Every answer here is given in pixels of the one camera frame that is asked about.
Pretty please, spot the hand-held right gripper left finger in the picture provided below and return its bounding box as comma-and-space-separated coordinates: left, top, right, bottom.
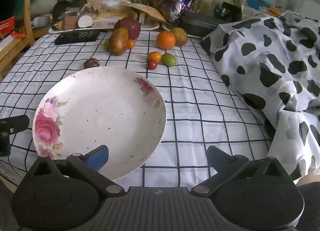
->
26, 145, 125, 198

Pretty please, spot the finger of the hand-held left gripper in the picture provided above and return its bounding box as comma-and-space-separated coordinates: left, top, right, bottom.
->
0, 115, 30, 136

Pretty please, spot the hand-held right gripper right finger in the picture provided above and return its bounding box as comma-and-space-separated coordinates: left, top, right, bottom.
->
190, 145, 293, 198

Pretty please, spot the white floral plate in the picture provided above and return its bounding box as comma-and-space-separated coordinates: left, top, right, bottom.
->
32, 67, 167, 181

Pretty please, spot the dark brown round fruit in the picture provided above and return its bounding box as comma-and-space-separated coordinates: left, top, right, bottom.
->
83, 58, 100, 69

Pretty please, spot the green lime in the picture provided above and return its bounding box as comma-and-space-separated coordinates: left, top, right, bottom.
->
161, 53, 176, 67

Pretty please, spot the small oval orange fruit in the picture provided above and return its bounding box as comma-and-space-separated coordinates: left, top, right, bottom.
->
147, 51, 162, 63

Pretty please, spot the brownish green mango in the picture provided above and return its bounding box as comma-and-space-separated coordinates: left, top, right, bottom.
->
108, 28, 129, 56

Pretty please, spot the greenish orange citrus fruit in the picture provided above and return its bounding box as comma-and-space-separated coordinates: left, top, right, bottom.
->
171, 28, 188, 47

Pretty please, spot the large orange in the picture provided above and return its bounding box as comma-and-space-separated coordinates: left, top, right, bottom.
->
156, 31, 176, 50

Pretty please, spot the red dragon fruit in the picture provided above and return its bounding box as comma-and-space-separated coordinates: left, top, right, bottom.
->
114, 17, 142, 40

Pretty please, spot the black white checked cloth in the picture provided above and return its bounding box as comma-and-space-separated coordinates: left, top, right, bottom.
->
0, 28, 275, 189

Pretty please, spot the red box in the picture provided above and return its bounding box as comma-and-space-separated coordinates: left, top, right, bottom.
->
0, 17, 16, 37

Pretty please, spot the white oval tray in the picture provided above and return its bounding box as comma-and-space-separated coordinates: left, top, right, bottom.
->
49, 24, 113, 34
140, 19, 175, 32

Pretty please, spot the black flat tray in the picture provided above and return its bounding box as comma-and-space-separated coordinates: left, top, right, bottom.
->
54, 28, 100, 45

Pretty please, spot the grey white bottle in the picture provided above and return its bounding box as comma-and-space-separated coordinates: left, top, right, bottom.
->
32, 16, 52, 27

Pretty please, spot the brown pouch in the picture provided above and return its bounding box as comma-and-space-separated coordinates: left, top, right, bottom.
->
64, 16, 79, 29

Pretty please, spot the white round jar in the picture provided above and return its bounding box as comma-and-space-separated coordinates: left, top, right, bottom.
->
77, 16, 93, 28

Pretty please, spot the cow print blanket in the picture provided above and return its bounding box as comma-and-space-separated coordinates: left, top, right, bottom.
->
201, 10, 320, 184

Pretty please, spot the dark grey zip case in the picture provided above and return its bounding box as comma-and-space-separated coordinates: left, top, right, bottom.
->
180, 11, 228, 39

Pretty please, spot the yellow white box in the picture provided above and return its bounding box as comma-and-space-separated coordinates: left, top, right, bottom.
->
93, 10, 130, 27

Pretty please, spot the black stand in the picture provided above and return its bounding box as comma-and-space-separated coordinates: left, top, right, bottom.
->
221, 2, 243, 22

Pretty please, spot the brown paper envelope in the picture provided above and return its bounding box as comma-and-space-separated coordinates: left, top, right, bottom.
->
119, 1, 167, 23

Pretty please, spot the white plastic bag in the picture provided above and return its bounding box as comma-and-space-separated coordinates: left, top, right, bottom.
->
102, 0, 132, 9

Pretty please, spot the wooden frame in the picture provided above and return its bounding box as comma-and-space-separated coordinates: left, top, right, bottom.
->
0, 0, 35, 72

